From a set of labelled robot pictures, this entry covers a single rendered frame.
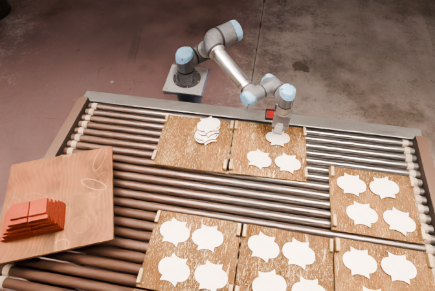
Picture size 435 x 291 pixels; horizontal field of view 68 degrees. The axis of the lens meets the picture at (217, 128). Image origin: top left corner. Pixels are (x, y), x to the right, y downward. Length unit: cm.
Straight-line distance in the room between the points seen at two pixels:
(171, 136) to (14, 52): 305
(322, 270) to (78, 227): 109
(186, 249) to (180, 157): 50
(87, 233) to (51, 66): 285
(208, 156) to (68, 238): 77
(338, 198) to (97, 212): 116
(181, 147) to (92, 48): 262
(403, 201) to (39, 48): 402
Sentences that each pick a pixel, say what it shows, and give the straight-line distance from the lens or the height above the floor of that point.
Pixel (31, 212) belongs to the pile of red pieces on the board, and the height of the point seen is 120.
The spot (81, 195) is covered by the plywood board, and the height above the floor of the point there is 104.
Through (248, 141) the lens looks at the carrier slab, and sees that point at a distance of 184.
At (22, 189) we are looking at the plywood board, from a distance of 184.
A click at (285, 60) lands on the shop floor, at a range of 380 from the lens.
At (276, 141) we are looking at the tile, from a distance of 184.
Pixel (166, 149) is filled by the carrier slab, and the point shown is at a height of 94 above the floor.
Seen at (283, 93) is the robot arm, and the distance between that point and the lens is 155.
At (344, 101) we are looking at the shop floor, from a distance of 350.
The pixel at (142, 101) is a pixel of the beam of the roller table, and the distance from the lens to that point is 212.
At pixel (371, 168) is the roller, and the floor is 92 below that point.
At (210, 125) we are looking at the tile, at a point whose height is 99.
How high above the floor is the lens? 244
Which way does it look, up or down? 52 degrees down
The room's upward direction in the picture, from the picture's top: 2 degrees counter-clockwise
